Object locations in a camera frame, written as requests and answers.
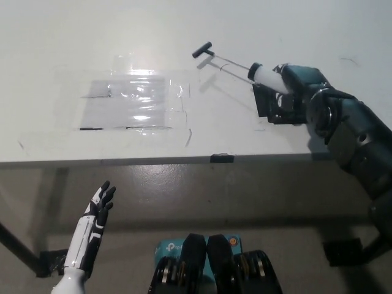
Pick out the dark teal right robot hand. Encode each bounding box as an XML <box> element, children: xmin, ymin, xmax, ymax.
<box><xmin>271</xmin><ymin>62</ymin><xmax>327</xmax><ymax>123</ymax></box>

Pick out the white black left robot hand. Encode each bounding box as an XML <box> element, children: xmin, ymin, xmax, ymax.
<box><xmin>62</xmin><ymin>180</ymin><xmax>117</xmax><ymax>273</ymax></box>

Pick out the small white air pump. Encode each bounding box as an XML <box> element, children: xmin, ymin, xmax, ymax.
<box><xmin>192</xmin><ymin>41</ymin><xmax>292</xmax><ymax>94</ymax></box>

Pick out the black floor tape patch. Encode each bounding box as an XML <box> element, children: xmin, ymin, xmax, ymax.
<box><xmin>324</xmin><ymin>238</ymin><xmax>365</xmax><ymax>266</ymax></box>
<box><xmin>36</xmin><ymin>249</ymin><xmax>70</xmax><ymax>278</ymax></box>

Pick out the teal tp-link box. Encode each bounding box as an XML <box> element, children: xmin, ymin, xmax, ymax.
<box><xmin>154</xmin><ymin>234</ymin><xmax>243</xmax><ymax>285</ymax></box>

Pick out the short black tape strip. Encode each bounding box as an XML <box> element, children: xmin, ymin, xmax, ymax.
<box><xmin>210</xmin><ymin>152</ymin><xmax>235</xmax><ymax>164</ymax></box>

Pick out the clear adhesive film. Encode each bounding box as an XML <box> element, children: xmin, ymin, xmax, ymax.
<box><xmin>55</xmin><ymin>54</ymin><xmax>200</xmax><ymax>133</ymax></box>

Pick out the clear taped plastic sheet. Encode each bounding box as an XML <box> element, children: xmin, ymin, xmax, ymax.
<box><xmin>79</xmin><ymin>78</ymin><xmax>172</xmax><ymax>131</ymax></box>

